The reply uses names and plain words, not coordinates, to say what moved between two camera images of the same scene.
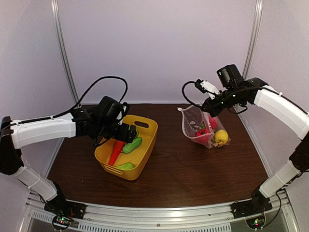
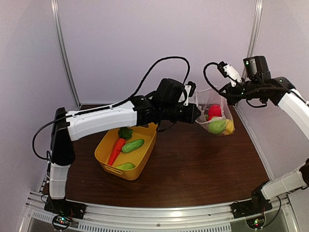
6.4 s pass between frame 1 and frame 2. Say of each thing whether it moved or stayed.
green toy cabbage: moved
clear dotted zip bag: moved
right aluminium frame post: stayed
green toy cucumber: stayed
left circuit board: stayed
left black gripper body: moved
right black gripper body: moved
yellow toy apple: moved
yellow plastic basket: stayed
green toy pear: stayed
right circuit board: stayed
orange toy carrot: stayed
